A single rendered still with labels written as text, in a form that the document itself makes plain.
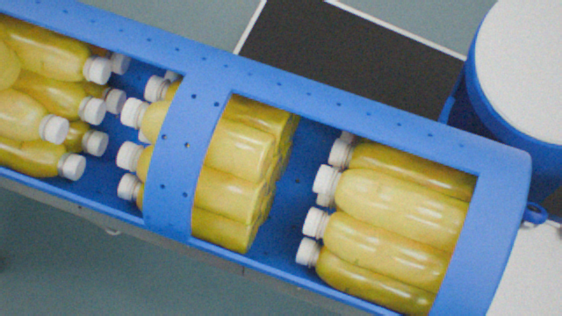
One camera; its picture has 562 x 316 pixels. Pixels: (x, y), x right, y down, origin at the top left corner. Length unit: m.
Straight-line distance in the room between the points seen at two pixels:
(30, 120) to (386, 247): 0.54
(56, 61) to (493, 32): 0.66
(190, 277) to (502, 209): 1.37
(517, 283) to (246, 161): 0.50
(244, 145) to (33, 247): 1.39
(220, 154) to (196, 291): 1.21
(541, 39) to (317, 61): 1.01
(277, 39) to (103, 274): 0.80
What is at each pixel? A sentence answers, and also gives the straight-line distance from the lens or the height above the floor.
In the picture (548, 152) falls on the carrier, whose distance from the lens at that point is 1.35.
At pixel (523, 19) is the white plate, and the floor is 1.04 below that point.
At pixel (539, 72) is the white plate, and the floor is 1.04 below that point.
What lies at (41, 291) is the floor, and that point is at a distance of 2.40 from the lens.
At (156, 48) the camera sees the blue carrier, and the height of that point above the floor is 1.21.
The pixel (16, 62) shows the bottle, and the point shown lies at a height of 1.16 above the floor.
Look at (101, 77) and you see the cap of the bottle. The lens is 1.25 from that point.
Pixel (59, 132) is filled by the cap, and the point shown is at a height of 1.12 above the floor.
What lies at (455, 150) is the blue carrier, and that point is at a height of 1.21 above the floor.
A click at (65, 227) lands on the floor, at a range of 2.41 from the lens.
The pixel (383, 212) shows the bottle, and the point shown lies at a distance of 1.09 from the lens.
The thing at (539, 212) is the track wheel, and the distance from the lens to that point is 1.35.
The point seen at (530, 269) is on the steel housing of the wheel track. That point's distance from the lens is 1.38.
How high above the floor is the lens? 2.26
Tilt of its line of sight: 75 degrees down
